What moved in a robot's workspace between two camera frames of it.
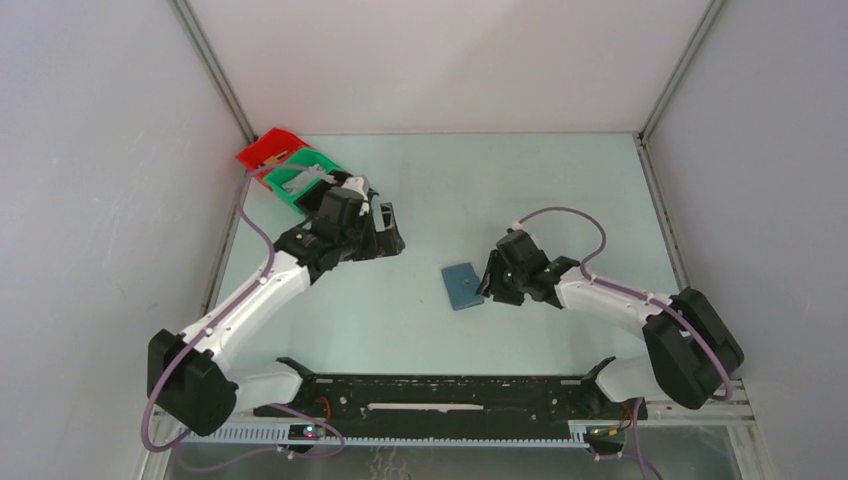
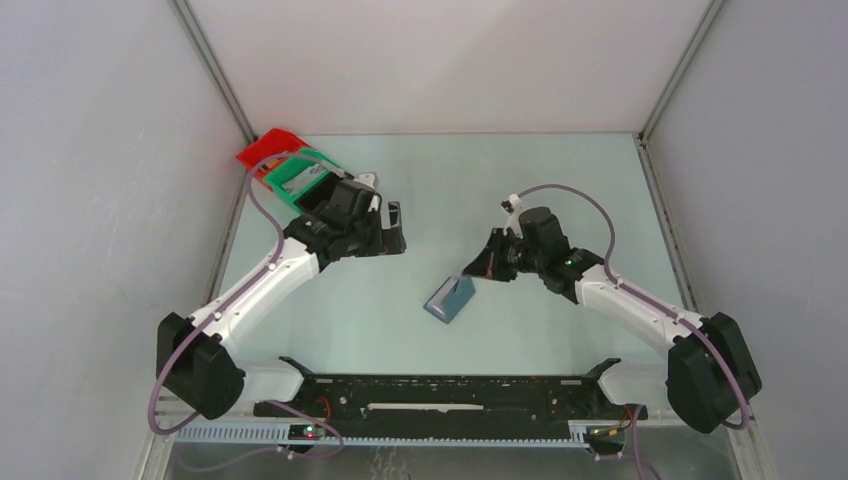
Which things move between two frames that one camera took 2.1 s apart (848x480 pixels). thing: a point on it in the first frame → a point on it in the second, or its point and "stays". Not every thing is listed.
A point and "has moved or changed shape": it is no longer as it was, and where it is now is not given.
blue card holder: x=461 y=285 has moved or changed shape
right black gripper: x=492 y=285 → x=489 y=264
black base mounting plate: x=451 y=399 stays
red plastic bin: x=270 y=148 stays
